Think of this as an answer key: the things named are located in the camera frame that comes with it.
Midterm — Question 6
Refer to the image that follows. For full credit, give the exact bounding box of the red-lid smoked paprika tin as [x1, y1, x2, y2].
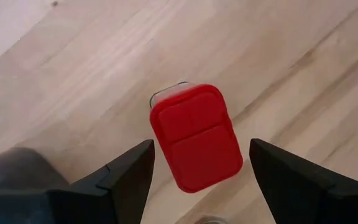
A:
[149, 81, 244, 194]

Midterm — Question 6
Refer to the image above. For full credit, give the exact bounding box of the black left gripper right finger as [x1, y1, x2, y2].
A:
[249, 138, 358, 224]

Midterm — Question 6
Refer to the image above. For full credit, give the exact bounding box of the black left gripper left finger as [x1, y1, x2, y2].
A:
[0, 139, 155, 224]

